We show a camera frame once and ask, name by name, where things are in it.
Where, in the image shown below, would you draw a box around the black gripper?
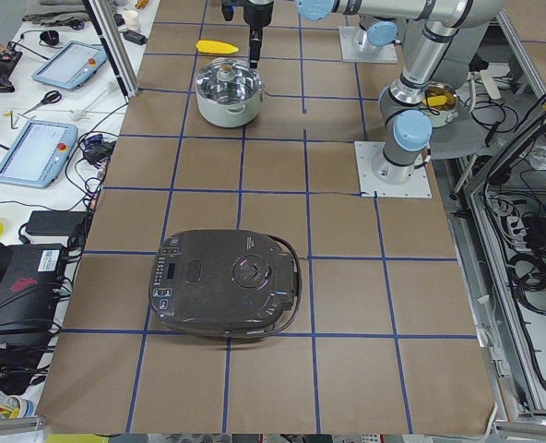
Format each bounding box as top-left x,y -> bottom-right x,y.
243,0 -> 274,69

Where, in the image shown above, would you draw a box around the yellow corn cob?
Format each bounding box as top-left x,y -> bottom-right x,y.
196,40 -> 239,55

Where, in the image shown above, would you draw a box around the white cooking pot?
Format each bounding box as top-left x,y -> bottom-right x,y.
194,58 -> 266,129

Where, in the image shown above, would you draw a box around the small pot with yellow items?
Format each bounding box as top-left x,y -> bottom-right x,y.
420,82 -> 459,128

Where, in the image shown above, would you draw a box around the white paper cup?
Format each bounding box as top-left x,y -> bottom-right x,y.
122,10 -> 141,33

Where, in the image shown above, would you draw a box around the upper blue teach pendant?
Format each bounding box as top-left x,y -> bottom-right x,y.
31,41 -> 107,90

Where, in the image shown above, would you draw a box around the blue teach pendant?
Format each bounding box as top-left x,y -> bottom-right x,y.
31,41 -> 107,90
0,119 -> 78,188

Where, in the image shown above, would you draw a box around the black round object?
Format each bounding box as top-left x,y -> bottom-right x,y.
39,30 -> 60,47

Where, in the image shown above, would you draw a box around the gray chair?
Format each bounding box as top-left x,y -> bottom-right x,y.
433,23 -> 489,90

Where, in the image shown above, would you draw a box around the lower blue teach pendant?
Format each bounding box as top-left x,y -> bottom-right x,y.
0,119 -> 78,188

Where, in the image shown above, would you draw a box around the dark brown rice cooker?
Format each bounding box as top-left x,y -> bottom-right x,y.
148,229 -> 303,339

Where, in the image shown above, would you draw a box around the black power adapter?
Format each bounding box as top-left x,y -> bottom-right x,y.
25,210 -> 85,236

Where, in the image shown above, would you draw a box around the black computer box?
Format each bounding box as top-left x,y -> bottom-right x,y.
0,243 -> 67,333

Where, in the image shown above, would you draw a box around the aluminium frame post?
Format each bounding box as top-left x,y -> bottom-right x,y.
82,0 -> 139,99

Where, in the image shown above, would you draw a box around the black handled scissors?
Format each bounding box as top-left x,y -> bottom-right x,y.
26,90 -> 63,114

